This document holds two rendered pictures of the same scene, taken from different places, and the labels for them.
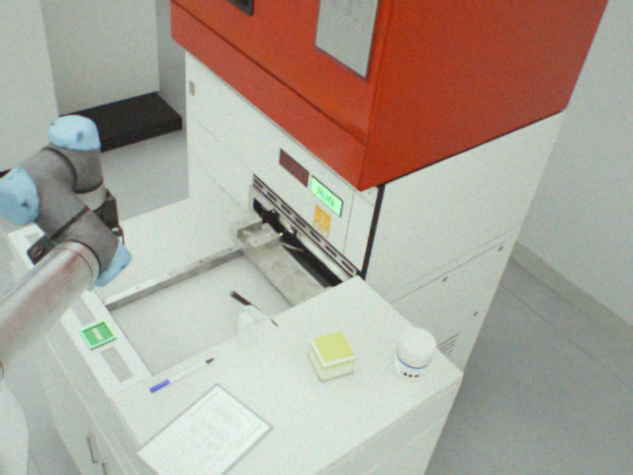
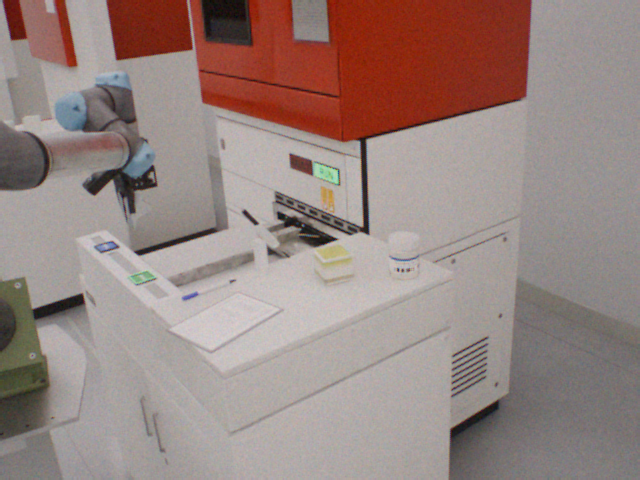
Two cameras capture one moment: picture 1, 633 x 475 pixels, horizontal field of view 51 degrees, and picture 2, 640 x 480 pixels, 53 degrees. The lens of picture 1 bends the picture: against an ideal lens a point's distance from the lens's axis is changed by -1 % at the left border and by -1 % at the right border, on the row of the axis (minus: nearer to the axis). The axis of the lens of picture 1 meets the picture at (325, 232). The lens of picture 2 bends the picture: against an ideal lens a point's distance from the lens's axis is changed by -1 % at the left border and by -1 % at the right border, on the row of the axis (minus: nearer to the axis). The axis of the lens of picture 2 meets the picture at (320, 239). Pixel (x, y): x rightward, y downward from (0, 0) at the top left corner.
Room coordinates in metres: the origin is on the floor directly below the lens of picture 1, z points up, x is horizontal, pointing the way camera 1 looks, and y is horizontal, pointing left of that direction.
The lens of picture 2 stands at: (-0.52, -0.25, 1.66)
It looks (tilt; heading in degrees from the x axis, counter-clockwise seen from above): 23 degrees down; 9
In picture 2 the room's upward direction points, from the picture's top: 4 degrees counter-clockwise
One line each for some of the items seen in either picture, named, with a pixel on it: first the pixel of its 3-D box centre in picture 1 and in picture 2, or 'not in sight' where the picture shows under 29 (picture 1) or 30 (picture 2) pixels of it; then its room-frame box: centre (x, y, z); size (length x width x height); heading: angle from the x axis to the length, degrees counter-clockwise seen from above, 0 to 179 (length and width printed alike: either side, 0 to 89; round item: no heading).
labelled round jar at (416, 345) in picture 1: (413, 355); (403, 255); (0.88, -0.21, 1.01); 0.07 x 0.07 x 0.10
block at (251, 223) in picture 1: (246, 225); (271, 227); (1.34, 0.21, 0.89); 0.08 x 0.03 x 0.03; 134
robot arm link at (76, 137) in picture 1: (74, 153); (114, 98); (0.86, 0.42, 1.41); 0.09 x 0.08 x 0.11; 163
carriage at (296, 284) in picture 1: (280, 267); (300, 251); (1.23, 0.10, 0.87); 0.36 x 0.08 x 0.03; 44
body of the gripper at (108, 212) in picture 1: (91, 226); (131, 165); (0.86, 0.41, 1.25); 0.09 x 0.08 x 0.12; 134
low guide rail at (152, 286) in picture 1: (186, 272); (221, 265); (1.19, 0.34, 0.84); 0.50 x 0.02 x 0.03; 134
